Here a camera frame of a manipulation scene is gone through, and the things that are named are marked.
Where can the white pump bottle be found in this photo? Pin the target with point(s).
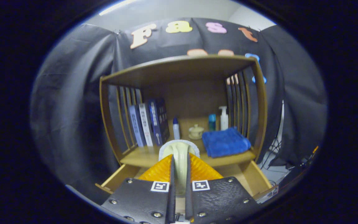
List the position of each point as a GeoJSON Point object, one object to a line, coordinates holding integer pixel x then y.
{"type": "Point", "coordinates": [224, 121]}

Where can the dark blue book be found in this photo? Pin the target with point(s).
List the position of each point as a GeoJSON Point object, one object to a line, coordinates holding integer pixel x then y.
{"type": "Point", "coordinates": [157, 121]}

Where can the teal bottle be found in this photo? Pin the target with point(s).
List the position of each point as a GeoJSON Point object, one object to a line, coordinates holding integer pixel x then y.
{"type": "Point", "coordinates": [212, 123]}

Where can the black equipment with orange clip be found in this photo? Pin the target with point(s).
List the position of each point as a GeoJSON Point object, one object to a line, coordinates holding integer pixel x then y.
{"type": "Point", "coordinates": [297, 172]}

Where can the wooden drawer with black knob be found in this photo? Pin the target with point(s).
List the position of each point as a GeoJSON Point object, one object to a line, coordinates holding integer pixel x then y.
{"type": "Point", "coordinates": [250, 179]}

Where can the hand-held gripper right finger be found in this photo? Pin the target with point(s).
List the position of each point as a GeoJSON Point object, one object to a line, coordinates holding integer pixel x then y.
{"type": "Point", "coordinates": [188, 199]}

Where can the white book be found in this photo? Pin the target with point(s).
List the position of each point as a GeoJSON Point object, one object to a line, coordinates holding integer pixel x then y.
{"type": "Point", "coordinates": [145, 124]}

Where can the wooden cabinet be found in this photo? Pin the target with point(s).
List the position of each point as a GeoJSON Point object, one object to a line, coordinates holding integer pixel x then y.
{"type": "Point", "coordinates": [182, 68]}

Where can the black tripod stand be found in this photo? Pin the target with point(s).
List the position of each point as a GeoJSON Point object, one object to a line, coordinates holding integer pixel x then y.
{"type": "Point", "coordinates": [274, 147]}

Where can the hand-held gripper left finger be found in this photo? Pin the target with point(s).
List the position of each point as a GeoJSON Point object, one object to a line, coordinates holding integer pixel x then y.
{"type": "Point", "coordinates": [172, 199]}

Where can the light blue book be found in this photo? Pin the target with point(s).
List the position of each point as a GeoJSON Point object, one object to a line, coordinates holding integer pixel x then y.
{"type": "Point", "coordinates": [136, 126]}

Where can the blue folded towel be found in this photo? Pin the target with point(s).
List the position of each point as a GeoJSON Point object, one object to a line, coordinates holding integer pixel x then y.
{"type": "Point", "coordinates": [225, 143]}

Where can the beige lidded ceramic teacup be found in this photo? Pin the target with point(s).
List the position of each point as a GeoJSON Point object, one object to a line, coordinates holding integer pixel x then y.
{"type": "Point", "coordinates": [195, 132]}

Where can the wooden countertop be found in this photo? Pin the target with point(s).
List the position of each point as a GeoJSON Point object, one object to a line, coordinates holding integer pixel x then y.
{"type": "Point", "coordinates": [141, 157]}

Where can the black backdrop cloth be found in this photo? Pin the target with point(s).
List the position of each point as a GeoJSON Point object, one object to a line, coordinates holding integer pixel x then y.
{"type": "Point", "coordinates": [70, 109]}

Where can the white bottle with blue cap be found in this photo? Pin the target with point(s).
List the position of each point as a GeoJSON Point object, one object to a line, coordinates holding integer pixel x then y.
{"type": "Point", "coordinates": [176, 130]}

